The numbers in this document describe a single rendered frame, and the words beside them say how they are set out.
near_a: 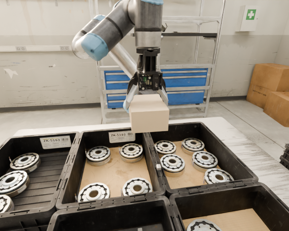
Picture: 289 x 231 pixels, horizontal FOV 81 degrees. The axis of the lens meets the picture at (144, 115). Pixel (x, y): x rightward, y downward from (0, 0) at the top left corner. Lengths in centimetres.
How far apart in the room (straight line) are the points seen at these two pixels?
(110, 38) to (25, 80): 328
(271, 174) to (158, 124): 71
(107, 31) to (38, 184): 59
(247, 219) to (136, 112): 46
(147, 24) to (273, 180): 90
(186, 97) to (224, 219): 228
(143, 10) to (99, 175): 59
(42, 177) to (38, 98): 305
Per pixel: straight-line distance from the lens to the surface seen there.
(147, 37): 50
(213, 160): 79
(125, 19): 57
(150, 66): 50
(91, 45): 53
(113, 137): 83
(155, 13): 51
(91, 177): 74
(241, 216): 68
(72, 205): 54
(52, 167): 84
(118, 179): 70
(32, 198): 75
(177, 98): 273
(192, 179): 72
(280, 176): 112
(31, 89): 378
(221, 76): 395
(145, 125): 55
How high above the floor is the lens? 133
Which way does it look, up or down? 26 degrees down
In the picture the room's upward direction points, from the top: straight up
